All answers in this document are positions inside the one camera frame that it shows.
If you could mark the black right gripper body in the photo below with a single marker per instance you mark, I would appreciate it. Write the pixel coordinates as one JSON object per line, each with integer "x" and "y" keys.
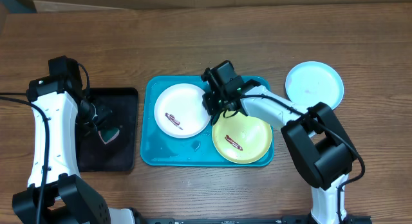
{"x": 218, "y": 103}

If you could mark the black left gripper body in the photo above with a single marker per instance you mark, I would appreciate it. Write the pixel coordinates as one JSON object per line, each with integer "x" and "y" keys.
{"x": 91, "y": 116}

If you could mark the green and pink sponge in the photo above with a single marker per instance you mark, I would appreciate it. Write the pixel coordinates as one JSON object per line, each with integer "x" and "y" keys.
{"x": 107, "y": 135}

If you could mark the white plate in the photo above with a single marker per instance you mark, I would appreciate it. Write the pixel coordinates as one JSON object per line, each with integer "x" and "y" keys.
{"x": 179, "y": 111}

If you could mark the yellow green plate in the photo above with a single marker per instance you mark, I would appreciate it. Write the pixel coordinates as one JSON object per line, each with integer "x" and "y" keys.
{"x": 241, "y": 139}

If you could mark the light blue plate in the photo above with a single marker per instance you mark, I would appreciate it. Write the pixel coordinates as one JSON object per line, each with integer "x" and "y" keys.
{"x": 311, "y": 82}

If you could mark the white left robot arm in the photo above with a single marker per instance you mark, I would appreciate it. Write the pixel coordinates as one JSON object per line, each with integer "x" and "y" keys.
{"x": 56, "y": 193}

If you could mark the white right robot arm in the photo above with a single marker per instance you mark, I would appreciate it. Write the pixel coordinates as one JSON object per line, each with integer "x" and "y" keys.
{"x": 321, "y": 150}

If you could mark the black water tray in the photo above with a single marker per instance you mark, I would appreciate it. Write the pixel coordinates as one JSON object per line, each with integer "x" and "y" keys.
{"x": 118, "y": 155}

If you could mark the blue plastic tray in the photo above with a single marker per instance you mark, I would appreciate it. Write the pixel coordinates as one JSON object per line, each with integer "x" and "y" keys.
{"x": 159, "y": 149}

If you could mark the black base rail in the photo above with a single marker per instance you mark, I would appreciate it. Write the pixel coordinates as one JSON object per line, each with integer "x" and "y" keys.
{"x": 294, "y": 219}

